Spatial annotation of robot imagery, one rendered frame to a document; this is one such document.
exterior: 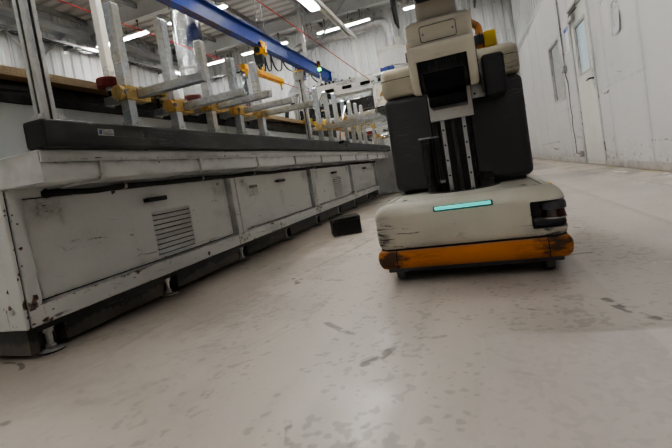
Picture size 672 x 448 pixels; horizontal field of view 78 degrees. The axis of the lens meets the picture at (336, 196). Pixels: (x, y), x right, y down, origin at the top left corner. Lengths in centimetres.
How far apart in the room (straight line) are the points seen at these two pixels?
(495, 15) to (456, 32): 1134
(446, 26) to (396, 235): 73
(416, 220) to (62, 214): 123
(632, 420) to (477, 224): 80
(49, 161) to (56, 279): 44
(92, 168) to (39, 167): 17
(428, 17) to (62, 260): 151
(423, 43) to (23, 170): 130
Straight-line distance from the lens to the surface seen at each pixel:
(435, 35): 155
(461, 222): 144
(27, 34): 151
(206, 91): 208
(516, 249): 146
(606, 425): 79
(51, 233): 170
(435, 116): 167
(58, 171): 146
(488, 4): 1294
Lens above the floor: 42
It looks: 3 degrees down
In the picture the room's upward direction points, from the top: 9 degrees counter-clockwise
